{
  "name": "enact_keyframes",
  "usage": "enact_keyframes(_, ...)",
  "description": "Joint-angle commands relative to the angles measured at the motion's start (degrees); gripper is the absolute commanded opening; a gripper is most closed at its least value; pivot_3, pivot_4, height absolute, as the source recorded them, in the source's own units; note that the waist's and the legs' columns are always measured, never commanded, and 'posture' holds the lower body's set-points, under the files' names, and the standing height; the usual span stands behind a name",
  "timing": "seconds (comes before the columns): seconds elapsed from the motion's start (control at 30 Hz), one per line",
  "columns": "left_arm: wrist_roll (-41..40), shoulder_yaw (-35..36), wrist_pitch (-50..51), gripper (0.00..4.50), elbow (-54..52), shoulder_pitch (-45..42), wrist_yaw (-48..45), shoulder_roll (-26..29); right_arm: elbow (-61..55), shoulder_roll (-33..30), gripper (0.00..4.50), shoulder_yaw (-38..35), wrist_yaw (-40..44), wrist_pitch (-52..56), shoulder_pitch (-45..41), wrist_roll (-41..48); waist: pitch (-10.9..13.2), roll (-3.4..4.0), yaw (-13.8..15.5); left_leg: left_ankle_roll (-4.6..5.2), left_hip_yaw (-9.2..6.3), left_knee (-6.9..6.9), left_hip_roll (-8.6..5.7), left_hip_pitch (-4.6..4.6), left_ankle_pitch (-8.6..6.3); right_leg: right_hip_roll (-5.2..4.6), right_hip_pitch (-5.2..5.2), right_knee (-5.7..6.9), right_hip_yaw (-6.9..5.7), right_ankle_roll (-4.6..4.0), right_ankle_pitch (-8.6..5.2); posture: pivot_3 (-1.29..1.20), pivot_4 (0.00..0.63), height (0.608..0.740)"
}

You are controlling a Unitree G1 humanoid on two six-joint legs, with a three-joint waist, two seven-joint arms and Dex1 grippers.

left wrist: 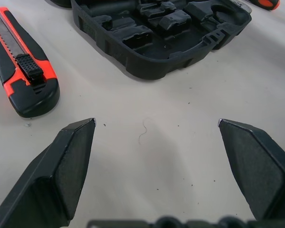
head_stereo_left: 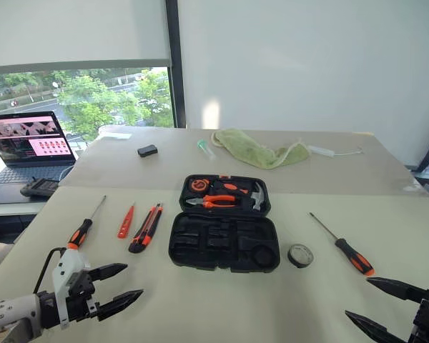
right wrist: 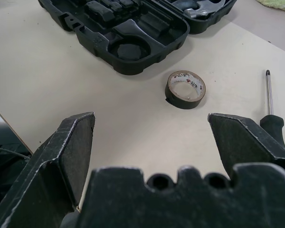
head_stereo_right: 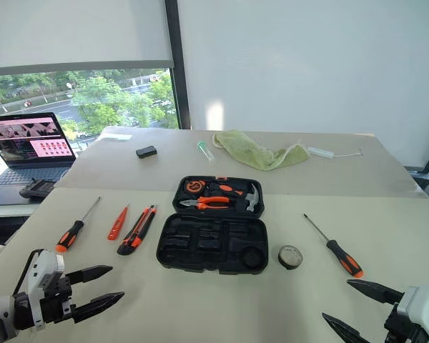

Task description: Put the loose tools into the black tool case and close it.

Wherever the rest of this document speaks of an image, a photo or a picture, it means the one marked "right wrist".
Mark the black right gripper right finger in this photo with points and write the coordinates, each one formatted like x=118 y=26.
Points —
x=242 y=142

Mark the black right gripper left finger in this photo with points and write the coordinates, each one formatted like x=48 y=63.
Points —
x=50 y=152

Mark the black electrical tape roll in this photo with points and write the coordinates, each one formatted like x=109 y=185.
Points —
x=171 y=93

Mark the black tool case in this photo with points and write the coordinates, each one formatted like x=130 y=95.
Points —
x=133 y=40

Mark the steel claw hammer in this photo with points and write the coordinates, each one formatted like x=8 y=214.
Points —
x=202 y=9

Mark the green towel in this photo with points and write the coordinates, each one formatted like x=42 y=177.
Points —
x=278 y=2

